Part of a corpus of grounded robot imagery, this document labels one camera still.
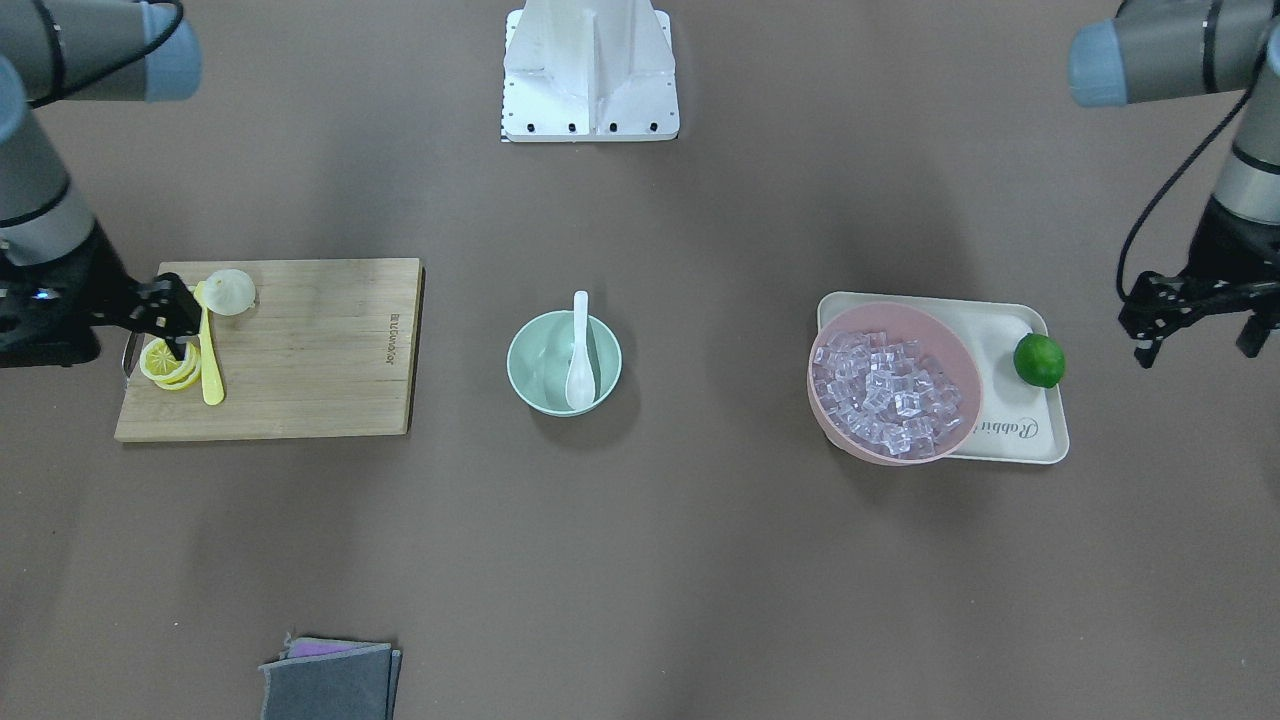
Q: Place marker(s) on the green lime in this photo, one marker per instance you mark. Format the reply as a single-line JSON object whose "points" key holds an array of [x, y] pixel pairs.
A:
{"points": [[1039, 361]]}

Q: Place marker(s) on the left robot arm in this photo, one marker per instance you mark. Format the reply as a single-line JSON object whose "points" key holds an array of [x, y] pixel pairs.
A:
{"points": [[1159, 50]]}

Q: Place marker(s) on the green bowl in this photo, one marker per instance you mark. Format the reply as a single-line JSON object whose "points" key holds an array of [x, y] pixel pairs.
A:
{"points": [[538, 359]]}

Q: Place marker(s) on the purple cloth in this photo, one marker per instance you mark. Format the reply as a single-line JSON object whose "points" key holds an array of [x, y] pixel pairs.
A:
{"points": [[299, 647]]}

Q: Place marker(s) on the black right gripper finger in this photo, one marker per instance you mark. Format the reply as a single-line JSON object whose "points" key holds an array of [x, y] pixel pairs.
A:
{"points": [[166, 309]]}

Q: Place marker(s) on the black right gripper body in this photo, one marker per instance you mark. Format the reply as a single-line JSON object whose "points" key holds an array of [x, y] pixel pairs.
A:
{"points": [[103, 283]]}

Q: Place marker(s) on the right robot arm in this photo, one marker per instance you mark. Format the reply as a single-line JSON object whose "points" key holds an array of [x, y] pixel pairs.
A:
{"points": [[76, 50]]}

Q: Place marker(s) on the beige tray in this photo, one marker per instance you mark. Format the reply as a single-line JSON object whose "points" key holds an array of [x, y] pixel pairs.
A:
{"points": [[1009, 421]]}

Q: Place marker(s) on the pink bowl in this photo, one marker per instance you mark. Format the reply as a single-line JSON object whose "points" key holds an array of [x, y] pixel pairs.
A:
{"points": [[892, 385]]}

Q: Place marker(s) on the stacked lemon slices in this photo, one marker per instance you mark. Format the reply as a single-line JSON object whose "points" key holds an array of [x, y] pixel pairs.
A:
{"points": [[159, 364]]}

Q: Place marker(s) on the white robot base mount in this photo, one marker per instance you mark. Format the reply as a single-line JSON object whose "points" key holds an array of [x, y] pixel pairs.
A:
{"points": [[589, 71]]}

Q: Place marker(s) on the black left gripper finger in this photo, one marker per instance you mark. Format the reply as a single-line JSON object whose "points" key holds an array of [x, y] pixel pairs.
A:
{"points": [[1160, 305], [1255, 333]]}

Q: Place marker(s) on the white steamed bun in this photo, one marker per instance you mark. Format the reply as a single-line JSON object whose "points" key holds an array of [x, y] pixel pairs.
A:
{"points": [[229, 292]]}

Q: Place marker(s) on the grey folded cloth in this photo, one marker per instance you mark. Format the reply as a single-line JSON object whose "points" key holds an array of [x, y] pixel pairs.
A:
{"points": [[359, 684]]}

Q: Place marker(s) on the yellow plastic knife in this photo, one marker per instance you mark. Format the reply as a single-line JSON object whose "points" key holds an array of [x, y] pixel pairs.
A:
{"points": [[212, 385]]}

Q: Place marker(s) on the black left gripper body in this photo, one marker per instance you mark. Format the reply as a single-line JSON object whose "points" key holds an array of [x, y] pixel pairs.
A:
{"points": [[1232, 240]]}

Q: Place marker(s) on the clear ice cubes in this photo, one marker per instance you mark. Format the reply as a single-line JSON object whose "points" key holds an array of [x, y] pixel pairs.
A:
{"points": [[884, 395]]}

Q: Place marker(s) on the white ceramic spoon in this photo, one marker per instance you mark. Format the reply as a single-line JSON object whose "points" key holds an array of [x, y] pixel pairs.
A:
{"points": [[579, 387]]}

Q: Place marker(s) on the bamboo cutting board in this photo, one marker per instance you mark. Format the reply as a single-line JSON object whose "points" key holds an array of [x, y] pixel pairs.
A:
{"points": [[328, 350]]}

